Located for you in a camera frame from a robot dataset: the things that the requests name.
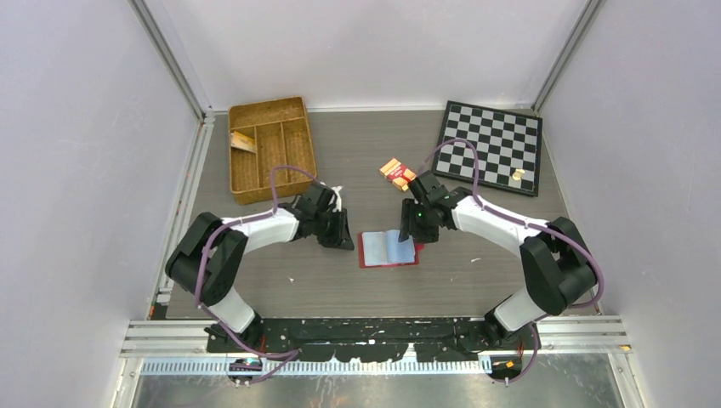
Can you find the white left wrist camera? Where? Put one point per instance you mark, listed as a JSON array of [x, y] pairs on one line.
[[337, 201]]

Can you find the red and gold card box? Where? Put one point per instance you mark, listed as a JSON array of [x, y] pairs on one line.
[[398, 174]]

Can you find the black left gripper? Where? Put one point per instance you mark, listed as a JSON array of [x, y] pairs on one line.
[[340, 239]]

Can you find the red leather card holder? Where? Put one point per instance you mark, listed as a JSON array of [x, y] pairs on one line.
[[382, 249]]

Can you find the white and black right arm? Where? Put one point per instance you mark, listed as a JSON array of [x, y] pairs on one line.
[[557, 265]]

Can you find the woven wicker divided tray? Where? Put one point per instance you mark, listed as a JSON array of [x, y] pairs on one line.
[[285, 155]]

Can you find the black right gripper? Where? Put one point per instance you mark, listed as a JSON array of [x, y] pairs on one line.
[[409, 227]]

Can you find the tan card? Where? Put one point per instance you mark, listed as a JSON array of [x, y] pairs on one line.
[[242, 142]]

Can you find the aluminium frame rail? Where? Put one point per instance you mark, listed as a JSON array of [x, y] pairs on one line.
[[180, 215]]

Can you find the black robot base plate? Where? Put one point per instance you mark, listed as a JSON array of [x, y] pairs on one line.
[[370, 340]]

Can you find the black and white chessboard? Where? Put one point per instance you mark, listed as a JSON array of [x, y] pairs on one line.
[[490, 144]]

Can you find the small wooden chess piece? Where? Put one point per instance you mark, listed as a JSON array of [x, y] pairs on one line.
[[518, 174]]

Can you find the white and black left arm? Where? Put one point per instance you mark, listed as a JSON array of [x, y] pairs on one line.
[[207, 259]]

